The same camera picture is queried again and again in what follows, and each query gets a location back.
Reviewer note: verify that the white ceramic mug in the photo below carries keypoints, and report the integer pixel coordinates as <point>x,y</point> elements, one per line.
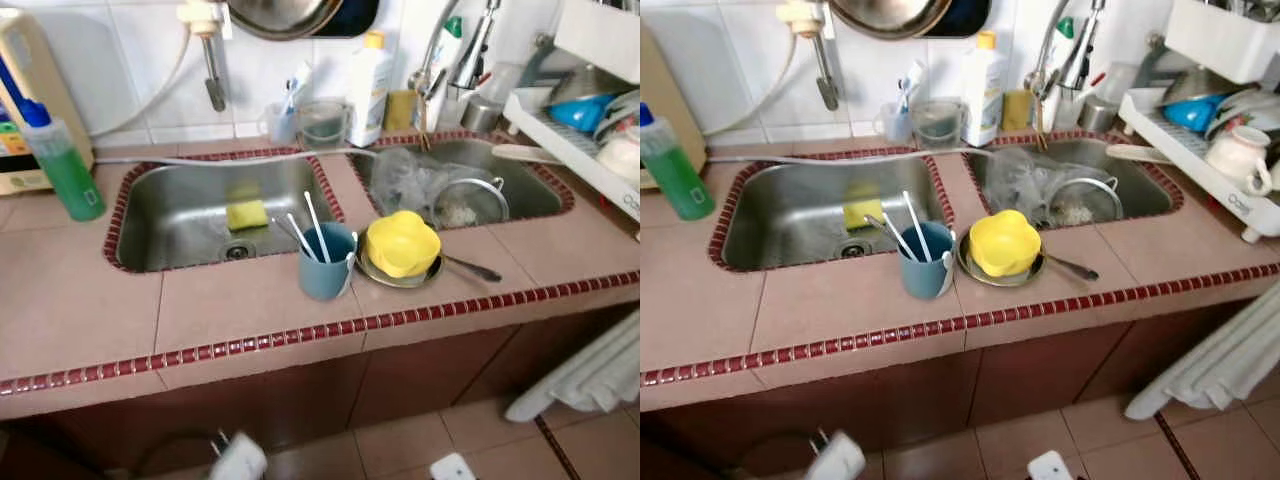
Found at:
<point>620,155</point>
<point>1238,158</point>

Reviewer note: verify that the round steel wok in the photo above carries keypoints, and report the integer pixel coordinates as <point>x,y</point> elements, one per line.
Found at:
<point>285,15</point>
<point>890,15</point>

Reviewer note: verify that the white bottle green cap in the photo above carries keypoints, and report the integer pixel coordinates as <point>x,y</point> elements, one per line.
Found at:
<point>1064,28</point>
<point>452,28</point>

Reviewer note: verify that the small steel cup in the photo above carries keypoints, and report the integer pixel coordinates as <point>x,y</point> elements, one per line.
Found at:
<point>482,115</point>
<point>1098,115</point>

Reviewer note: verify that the dark round pan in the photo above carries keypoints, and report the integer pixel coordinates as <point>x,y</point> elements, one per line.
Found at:
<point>968,15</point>
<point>358,15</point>

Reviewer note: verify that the green dish soap bottle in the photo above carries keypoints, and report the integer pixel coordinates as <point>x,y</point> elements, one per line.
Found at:
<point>70,180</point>
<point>685,180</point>

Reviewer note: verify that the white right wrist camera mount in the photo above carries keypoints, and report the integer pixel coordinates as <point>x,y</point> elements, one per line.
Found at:
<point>452,468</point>
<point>1050,468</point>

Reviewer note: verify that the white patterned plate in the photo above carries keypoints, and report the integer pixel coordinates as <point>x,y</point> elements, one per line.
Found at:
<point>622,110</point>
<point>1252,105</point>

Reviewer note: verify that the white cloth towel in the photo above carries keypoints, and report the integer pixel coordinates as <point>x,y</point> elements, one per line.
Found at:
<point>1215,365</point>
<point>590,375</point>

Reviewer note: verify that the white detergent bottle yellow cap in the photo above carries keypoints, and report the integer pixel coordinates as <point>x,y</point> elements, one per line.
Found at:
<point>368,95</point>
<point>983,95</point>

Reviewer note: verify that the clear plastic bag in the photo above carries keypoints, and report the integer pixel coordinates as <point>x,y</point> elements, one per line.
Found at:
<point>405,180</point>
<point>1015,180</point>

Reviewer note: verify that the chrome sink faucet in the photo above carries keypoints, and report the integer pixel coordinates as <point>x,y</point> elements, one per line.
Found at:
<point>1080,55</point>
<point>470,60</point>

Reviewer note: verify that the steel mesh strainer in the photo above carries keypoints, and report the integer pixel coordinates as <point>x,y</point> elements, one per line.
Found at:
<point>1080,210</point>
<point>465,210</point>

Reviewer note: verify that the blue bowl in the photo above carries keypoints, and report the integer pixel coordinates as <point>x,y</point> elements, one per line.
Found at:
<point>578,113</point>
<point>1192,113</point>

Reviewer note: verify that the beige water ionizer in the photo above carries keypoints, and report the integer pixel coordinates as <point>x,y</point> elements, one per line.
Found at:
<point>670,90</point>
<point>60,70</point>

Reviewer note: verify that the teal plastic cup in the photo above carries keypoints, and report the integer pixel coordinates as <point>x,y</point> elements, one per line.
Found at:
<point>322,275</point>
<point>922,275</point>

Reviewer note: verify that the dark brown counter cabinet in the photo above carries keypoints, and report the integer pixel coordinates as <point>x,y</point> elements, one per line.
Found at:
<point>300,390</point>
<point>930,390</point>

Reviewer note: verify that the cream plastic spatula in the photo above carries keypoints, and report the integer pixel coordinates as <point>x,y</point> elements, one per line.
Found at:
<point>520,153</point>
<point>1135,153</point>

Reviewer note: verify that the mustard yellow sponge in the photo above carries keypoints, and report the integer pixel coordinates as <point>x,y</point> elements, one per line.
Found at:
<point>1016,112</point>
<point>400,112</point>

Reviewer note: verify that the grey metal straw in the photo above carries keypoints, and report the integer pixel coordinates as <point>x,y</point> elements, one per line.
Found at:
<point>284,229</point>
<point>878,226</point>

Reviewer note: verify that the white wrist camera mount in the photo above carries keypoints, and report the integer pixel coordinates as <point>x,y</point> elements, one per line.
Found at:
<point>838,462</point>
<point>240,462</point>
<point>452,468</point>
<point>1050,468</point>

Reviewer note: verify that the clear toothbrush cup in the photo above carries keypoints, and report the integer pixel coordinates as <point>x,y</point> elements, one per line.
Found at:
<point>892,125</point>
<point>280,125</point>

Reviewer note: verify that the shallow stainless steel bowl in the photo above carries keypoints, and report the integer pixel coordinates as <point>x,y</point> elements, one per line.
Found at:
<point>400,282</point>
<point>1000,282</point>

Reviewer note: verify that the white dish rack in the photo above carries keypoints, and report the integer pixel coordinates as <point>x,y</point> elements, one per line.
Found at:
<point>1215,40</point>
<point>590,35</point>

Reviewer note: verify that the white plastic straw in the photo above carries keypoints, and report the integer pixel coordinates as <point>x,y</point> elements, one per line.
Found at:
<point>317,225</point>
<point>301,235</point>
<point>898,235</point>
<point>917,225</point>

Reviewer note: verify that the large steel mixing bowl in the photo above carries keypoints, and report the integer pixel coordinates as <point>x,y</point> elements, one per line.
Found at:
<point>585,85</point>
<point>1195,85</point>

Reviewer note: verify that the yellow dish sponge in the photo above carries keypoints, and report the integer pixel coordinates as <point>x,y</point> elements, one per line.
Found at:
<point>246,213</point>
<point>862,213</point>

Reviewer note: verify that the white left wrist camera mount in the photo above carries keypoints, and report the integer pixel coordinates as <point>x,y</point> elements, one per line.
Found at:
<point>240,462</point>
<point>838,462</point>

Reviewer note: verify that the stainless steel sink basin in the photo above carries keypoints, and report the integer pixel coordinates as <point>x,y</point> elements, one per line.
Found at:
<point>780,215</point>
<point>530,195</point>
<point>170,215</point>
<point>1140,190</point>

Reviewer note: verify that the white wall tap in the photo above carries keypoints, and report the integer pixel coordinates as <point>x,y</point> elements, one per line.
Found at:
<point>803,15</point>
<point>205,18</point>

